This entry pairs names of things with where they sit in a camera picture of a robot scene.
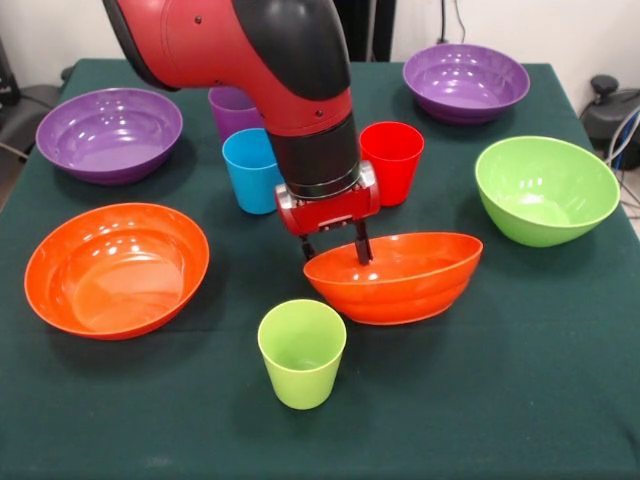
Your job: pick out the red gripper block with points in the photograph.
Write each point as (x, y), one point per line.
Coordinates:
(330, 212)

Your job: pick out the orange plastic bowl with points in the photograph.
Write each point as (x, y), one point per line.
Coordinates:
(115, 280)
(400, 295)

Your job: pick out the green plastic cup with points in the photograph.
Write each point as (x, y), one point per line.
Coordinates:
(300, 385)

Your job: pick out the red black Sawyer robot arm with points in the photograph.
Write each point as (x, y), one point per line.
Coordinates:
(225, 45)

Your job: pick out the red plastic cup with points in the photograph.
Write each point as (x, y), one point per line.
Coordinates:
(395, 160)

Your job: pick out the blue plastic cup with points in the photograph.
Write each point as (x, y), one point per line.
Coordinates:
(247, 175)

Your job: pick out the purple plastic cup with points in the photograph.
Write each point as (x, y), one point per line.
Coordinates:
(230, 115)

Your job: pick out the dark green tablecloth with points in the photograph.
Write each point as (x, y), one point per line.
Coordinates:
(200, 400)

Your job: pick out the purple plastic bowl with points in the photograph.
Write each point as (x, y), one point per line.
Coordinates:
(110, 140)
(465, 85)

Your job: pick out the green plastic bowl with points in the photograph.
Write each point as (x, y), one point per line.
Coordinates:
(545, 200)

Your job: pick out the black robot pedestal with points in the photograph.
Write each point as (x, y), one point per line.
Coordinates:
(370, 30)

